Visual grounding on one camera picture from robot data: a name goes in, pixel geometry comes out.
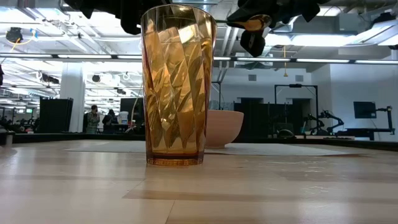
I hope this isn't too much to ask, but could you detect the black aluminium table frame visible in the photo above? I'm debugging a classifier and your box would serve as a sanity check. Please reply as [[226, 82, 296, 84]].
[[0, 132, 398, 152]]

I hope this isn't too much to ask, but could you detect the black wall monitor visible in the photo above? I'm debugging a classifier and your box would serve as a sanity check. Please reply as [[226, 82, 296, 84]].
[[353, 101, 377, 119]]

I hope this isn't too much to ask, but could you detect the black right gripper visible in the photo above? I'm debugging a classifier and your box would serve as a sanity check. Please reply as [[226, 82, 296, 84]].
[[226, 0, 330, 58]]

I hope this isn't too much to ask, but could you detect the grey woven placemat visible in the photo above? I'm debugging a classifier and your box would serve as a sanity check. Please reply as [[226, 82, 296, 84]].
[[62, 141, 355, 157]]

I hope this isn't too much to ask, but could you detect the pink ceramic bowl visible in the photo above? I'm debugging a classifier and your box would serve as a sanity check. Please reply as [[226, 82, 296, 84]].
[[205, 110, 245, 149]]

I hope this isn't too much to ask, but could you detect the black ceiling cable reel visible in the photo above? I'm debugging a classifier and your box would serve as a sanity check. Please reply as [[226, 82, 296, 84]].
[[5, 27, 23, 44]]

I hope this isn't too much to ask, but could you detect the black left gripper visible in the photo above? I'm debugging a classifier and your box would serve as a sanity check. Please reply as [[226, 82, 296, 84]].
[[63, 0, 170, 35]]

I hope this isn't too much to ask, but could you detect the black round device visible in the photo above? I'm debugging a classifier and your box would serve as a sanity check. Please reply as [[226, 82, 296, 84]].
[[277, 129, 296, 139]]

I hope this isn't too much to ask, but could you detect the background dark table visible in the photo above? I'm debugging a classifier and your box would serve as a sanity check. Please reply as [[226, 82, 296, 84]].
[[337, 126, 396, 141]]

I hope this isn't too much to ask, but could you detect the yellow hanging pendant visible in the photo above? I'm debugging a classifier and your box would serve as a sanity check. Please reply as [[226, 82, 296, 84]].
[[282, 45, 289, 78]]

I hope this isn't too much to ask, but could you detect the small grey bin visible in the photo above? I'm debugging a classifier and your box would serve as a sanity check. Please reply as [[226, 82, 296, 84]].
[[0, 130, 16, 146]]

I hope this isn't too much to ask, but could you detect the white square pillar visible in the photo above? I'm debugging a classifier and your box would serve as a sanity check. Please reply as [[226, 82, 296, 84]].
[[59, 62, 86, 133]]

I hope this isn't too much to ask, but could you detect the black desk monitor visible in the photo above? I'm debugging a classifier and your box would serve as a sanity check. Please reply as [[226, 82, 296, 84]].
[[119, 97, 144, 125]]

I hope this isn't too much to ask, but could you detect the black stand frame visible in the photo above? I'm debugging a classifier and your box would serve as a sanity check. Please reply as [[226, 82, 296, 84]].
[[211, 81, 222, 110], [274, 83, 319, 136]]

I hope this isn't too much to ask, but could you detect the amber faceted glass tumbler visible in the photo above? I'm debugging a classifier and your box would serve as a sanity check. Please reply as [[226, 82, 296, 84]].
[[141, 4, 218, 167]]

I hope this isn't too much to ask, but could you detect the standing person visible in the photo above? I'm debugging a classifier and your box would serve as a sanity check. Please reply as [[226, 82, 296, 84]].
[[101, 108, 119, 134], [86, 105, 101, 134]]

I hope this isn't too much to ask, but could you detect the black partition panel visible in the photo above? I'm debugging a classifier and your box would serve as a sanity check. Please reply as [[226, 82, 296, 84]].
[[39, 97, 74, 134]]

